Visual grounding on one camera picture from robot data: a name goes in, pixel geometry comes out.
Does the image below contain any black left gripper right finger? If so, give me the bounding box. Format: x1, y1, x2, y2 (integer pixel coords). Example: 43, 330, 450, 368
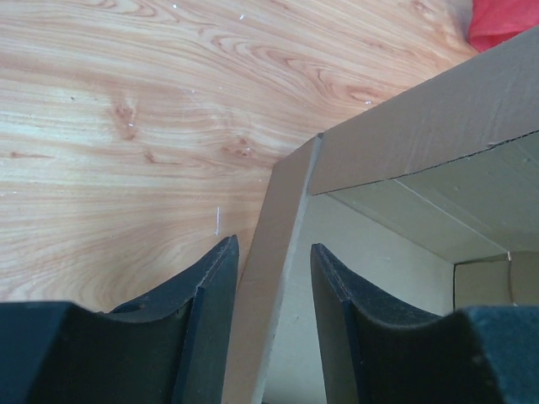
310, 244, 538, 403

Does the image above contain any red cloth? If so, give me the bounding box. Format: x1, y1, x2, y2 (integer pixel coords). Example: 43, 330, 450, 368
468, 0, 538, 52

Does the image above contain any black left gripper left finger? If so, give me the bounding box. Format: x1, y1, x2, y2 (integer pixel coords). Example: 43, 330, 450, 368
1, 237, 239, 403

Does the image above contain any brown cardboard box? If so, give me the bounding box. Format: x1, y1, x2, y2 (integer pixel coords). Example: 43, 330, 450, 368
223, 29, 538, 403

